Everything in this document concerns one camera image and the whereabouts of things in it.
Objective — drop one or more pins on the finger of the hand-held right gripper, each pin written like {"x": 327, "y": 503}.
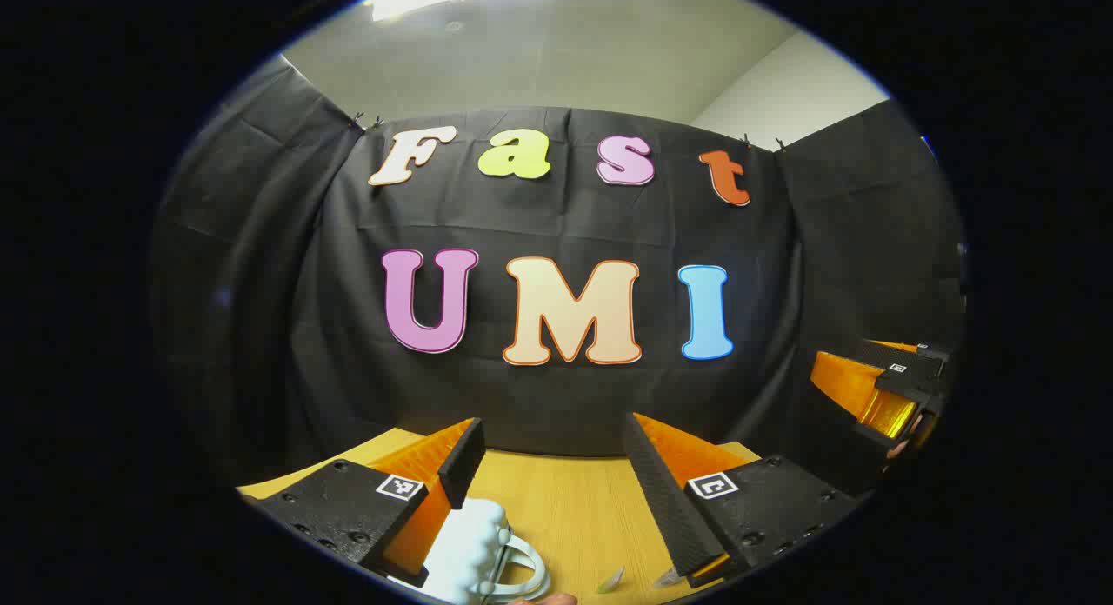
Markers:
{"x": 848, "y": 383}

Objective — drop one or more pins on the light blue small suitcase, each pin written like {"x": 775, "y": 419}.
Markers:
{"x": 469, "y": 544}

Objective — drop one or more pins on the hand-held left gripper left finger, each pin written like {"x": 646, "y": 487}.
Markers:
{"x": 461, "y": 470}

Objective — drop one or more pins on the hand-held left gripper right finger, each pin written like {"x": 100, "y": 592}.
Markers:
{"x": 661, "y": 501}

